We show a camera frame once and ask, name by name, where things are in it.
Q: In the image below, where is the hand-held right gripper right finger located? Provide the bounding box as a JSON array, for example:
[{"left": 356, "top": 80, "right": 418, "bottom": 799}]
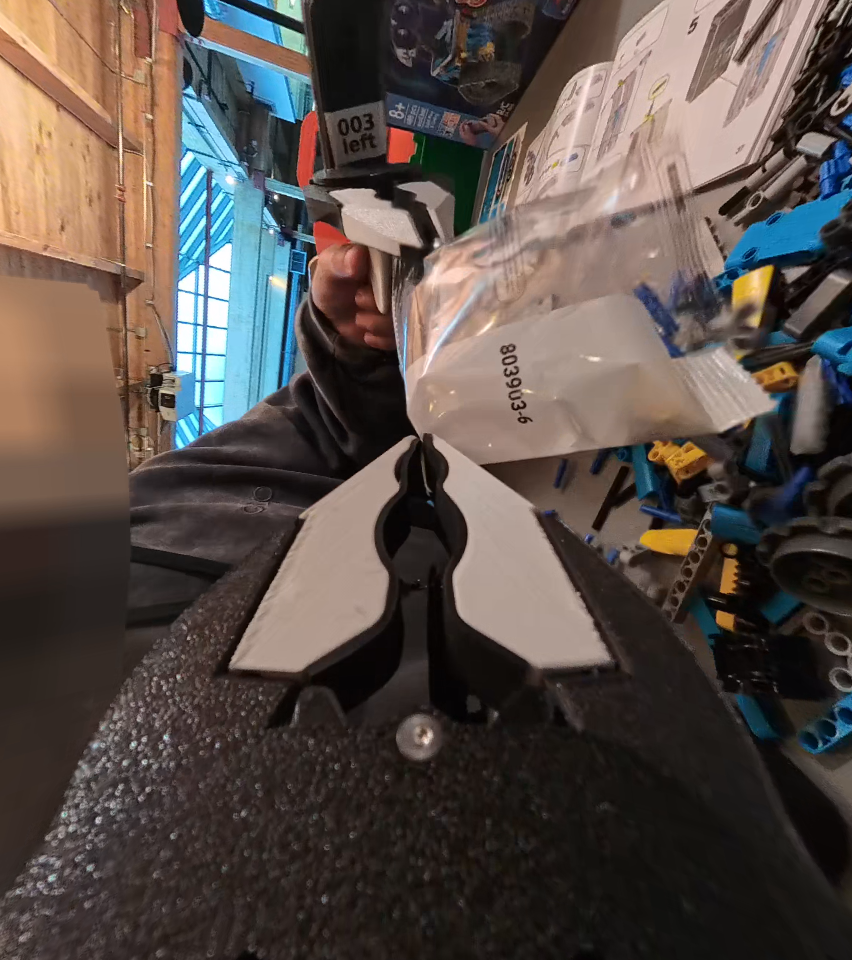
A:
[{"left": 420, "top": 433, "right": 616, "bottom": 710}]

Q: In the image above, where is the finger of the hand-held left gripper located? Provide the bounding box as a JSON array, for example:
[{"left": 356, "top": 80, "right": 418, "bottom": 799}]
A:
[
  {"left": 328, "top": 187, "right": 427, "bottom": 249},
  {"left": 399, "top": 180, "right": 456, "bottom": 241}
]

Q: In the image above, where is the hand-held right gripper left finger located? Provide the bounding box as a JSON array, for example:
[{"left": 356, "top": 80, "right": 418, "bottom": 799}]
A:
[{"left": 228, "top": 437, "right": 421, "bottom": 710}]

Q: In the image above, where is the clear bag with white label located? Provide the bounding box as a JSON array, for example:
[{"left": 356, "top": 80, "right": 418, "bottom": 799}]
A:
[{"left": 402, "top": 174, "right": 778, "bottom": 466}]

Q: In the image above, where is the pile of small brick parts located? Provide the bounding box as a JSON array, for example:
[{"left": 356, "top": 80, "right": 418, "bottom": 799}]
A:
[{"left": 557, "top": 0, "right": 852, "bottom": 755}]

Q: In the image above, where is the person's left forearm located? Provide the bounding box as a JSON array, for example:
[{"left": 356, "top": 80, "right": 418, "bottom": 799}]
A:
[{"left": 128, "top": 296, "right": 416, "bottom": 560}]

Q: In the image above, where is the person's left hand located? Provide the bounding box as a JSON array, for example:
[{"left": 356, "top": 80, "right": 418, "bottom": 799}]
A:
[{"left": 309, "top": 241, "right": 403, "bottom": 352}]

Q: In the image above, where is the green plastic bin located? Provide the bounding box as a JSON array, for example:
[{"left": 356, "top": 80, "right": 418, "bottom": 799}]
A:
[{"left": 411, "top": 131, "right": 487, "bottom": 234}]

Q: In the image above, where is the orange plastic bin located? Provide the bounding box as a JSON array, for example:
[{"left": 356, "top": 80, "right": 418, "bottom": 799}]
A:
[{"left": 297, "top": 112, "right": 416, "bottom": 185}]

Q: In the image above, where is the blue sticker sheet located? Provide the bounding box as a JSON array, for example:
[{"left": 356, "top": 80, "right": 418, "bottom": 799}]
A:
[{"left": 474, "top": 123, "right": 528, "bottom": 226}]

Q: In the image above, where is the dark blue toy box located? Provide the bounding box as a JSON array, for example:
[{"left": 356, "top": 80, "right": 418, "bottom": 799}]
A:
[{"left": 384, "top": 0, "right": 581, "bottom": 151}]

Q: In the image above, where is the skylight window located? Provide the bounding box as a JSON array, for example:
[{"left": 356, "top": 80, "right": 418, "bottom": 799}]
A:
[{"left": 174, "top": 146, "right": 307, "bottom": 451}]

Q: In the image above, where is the open instruction booklet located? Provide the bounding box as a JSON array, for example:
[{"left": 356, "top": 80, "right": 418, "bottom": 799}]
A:
[{"left": 523, "top": 0, "right": 832, "bottom": 204}]

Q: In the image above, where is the white ceiling device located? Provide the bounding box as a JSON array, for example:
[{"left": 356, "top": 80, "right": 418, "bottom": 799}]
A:
[{"left": 147, "top": 366, "right": 196, "bottom": 423}]

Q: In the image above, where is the dark brick wheel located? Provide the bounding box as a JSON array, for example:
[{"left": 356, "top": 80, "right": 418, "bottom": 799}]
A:
[{"left": 759, "top": 517, "right": 852, "bottom": 622}]

